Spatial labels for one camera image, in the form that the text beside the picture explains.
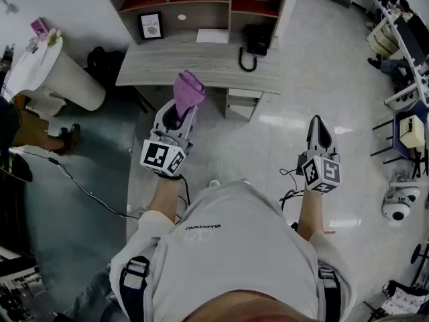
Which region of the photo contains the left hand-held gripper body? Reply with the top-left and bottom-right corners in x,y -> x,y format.
139,127 -> 194,178

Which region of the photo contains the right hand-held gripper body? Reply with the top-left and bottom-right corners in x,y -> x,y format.
296,148 -> 343,194

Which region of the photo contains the purple wiping cloth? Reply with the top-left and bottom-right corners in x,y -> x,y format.
173,70 -> 206,120

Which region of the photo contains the person's left forearm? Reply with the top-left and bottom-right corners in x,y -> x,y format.
147,174 -> 184,221

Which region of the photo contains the person's right forearm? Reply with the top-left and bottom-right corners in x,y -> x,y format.
296,188 -> 326,239

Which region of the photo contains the grey wooden desk with shelves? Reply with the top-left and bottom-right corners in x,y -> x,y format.
115,34 -> 282,123

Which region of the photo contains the black desk telephone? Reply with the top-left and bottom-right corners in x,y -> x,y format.
245,23 -> 273,57

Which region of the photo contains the black backpack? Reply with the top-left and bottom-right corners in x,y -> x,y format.
86,46 -> 127,80

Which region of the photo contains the beige box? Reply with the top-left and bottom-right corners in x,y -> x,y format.
398,115 -> 426,149

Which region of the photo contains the white dome device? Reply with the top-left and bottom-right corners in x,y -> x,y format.
390,178 -> 422,203
381,195 -> 412,221

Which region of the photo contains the black framed picture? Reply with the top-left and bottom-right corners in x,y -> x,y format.
137,11 -> 165,41

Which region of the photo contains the white paper sheet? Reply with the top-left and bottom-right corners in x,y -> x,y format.
196,28 -> 229,44

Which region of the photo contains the blue chair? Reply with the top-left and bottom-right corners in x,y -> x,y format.
370,101 -> 429,167

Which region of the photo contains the person's white shirt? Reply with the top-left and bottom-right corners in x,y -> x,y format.
109,179 -> 353,322

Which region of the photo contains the black round stand base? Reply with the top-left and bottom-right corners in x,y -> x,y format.
410,243 -> 429,266

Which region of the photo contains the pale flower stem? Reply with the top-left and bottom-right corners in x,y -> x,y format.
40,28 -> 63,65

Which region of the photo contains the black round stool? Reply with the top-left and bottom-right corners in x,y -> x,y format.
0,149 -> 34,183

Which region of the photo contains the white patterned bag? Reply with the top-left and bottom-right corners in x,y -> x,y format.
383,280 -> 429,315

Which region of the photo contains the blue denim trouser leg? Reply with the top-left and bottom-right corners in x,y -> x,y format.
72,266 -> 115,322

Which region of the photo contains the person's face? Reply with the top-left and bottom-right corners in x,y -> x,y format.
180,290 -> 302,322

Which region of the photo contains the right hand-held gripper cable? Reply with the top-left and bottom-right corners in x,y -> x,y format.
279,168 -> 306,214

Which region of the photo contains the hand-held gripper cable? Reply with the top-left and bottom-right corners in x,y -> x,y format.
279,168 -> 306,214
174,175 -> 192,224

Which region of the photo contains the left hand-held gripper cable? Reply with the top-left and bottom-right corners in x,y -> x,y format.
174,175 -> 192,224

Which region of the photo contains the black coiled telephone cord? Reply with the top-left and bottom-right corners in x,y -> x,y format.
238,44 -> 259,72

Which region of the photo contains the black floor cable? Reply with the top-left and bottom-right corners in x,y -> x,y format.
9,146 -> 141,220

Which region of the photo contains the white ribbed pedestal table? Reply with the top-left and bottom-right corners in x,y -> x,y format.
5,28 -> 107,117

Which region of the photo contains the black harness strap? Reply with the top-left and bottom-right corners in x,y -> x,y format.
119,255 -> 151,322
316,263 -> 343,322

